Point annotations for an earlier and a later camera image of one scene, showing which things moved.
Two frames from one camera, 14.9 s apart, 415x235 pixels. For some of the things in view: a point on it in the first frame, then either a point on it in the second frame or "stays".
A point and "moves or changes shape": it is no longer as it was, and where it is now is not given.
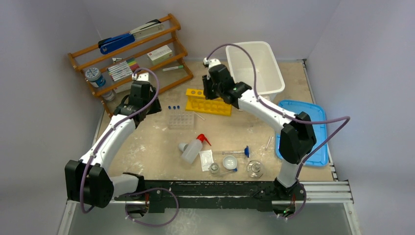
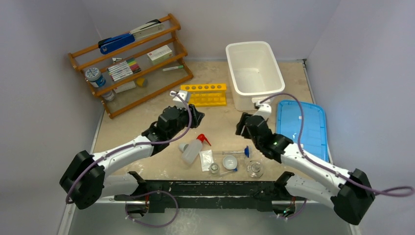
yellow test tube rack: (196, 102) moves or changes shape
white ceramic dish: (229, 162) stays
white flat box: (124, 88) stays
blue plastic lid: (319, 157) stays
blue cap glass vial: (235, 170) stays
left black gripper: (152, 92) → (196, 117)
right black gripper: (207, 89) → (244, 125)
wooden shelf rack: (109, 66) stays
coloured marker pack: (125, 68) stays
